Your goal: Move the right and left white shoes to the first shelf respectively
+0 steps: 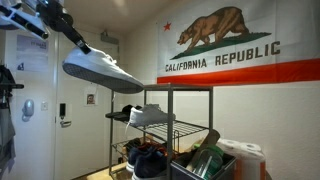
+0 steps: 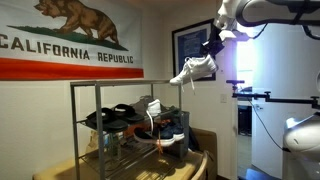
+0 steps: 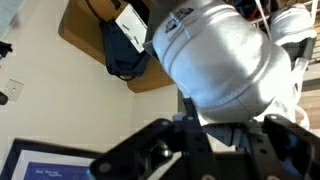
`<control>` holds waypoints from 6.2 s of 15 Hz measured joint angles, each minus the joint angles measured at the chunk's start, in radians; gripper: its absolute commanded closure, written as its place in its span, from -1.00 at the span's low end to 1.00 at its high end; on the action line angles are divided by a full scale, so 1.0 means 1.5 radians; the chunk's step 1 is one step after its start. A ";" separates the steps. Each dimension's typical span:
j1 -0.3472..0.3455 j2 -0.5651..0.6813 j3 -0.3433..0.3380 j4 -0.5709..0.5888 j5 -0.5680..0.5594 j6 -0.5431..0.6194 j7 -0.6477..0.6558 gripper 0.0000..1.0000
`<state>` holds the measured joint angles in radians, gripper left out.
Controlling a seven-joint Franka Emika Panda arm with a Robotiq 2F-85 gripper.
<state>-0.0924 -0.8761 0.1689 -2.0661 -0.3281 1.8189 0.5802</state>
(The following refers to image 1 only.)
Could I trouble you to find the grey metal shoe rack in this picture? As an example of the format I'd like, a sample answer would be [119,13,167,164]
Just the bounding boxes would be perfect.
[108,83,214,180]

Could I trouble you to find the black door lock handle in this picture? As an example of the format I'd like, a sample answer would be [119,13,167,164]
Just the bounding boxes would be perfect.
[59,103,73,129]

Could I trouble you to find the dark storage bin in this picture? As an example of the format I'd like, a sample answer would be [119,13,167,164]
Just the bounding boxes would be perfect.
[170,151,238,180]

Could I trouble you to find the paper towel roll pack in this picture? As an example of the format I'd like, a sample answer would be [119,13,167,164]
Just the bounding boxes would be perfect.
[216,138,267,180]

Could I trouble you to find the California Republic flag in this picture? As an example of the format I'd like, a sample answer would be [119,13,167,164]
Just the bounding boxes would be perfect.
[156,0,320,87]

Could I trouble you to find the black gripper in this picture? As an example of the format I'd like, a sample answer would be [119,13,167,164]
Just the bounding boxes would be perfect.
[36,0,92,55]

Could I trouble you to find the navy sneaker orange laces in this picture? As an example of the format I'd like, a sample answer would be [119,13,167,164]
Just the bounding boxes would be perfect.
[131,151,168,180]
[125,143,161,173]

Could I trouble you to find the green clear plastic bottle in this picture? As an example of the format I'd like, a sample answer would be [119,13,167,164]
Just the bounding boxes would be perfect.
[192,144,225,178]

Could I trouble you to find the white wall intercom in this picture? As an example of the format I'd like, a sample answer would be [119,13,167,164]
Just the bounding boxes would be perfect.
[21,99,35,123]

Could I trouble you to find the white door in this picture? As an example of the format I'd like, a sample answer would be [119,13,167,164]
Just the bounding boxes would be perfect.
[54,28,119,180]

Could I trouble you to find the small photo paper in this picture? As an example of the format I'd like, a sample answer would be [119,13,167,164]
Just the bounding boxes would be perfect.
[83,88,99,107]

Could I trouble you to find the black slide sandal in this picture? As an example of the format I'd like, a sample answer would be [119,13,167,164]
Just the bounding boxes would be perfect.
[105,111,130,122]
[121,104,143,116]

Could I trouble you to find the white sneaker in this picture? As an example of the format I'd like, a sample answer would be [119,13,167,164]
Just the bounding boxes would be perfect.
[128,103,177,128]
[62,45,145,95]

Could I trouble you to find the grey hanging clothes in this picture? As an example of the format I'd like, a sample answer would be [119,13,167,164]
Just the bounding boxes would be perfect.
[0,64,25,174]

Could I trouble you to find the white notice paper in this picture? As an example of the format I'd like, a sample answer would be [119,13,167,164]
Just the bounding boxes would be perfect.
[15,34,50,73]

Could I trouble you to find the grey door closer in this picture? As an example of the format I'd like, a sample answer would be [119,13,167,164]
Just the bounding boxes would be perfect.
[100,29,120,46]

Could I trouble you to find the brown cardboard piece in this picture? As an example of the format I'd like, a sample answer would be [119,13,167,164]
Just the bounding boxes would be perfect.
[185,129,222,171]

